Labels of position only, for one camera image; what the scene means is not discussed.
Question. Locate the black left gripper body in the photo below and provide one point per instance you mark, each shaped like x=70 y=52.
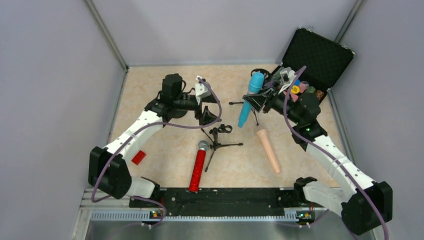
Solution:
x=203 y=110

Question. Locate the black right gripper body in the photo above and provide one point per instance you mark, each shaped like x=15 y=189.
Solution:
x=266 y=101

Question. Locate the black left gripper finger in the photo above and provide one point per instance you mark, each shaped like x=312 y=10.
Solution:
x=209 y=99
x=207 y=117

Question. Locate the black round-base mic stand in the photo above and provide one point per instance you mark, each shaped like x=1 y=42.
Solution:
x=176 y=113

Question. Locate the small black tripod mic stand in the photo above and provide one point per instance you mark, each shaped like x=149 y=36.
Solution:
x=213 y=136

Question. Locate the blue microphone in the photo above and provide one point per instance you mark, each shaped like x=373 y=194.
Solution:
x=254 y=86

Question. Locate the beige microphone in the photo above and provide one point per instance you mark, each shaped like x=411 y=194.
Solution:
x=262 y=134

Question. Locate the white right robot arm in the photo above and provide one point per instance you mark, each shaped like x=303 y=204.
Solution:
x=362 y=203

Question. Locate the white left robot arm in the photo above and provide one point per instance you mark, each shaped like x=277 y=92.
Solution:
x=108 y=169

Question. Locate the yellow big blind button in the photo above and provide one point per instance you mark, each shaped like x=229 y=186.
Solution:
x=295 y=90

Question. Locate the red glitter microphone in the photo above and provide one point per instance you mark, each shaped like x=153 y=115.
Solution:
x=198 y=166

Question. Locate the black poker chip case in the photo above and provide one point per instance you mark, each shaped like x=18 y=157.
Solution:
x=325 y=60

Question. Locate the red plastic block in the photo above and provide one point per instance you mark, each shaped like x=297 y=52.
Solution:
x=139 y=156

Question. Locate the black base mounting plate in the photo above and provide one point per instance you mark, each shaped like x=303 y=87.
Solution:
x=230 y=202

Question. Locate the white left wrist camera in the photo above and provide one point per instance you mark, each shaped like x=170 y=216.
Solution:
x=201 y=89

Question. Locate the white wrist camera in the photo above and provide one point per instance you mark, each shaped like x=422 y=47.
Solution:
x=285 y=78
x=201 y=89

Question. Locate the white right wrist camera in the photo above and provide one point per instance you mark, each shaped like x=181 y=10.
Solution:
x=285 y=78

